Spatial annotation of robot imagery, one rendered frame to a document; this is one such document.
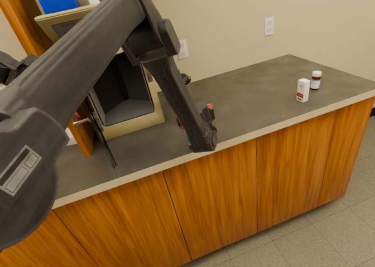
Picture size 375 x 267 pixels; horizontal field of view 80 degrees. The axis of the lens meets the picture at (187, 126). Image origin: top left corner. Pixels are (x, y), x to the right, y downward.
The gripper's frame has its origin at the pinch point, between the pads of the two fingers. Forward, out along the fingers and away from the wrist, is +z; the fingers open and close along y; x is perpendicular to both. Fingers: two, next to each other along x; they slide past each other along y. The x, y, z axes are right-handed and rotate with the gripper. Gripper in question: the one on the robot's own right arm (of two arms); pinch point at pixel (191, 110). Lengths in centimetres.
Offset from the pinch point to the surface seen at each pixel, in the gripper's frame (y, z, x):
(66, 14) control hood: 32, 7, -43
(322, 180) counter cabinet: -70, -4, 72
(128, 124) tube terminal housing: 28.2, 20.5, 7.4
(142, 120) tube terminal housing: 21.1, 20.6, 7.4
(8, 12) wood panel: 48, 9, -47
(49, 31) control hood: 40, 11, -39
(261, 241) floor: -28, -3, 108
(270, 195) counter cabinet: -34, -4, 66
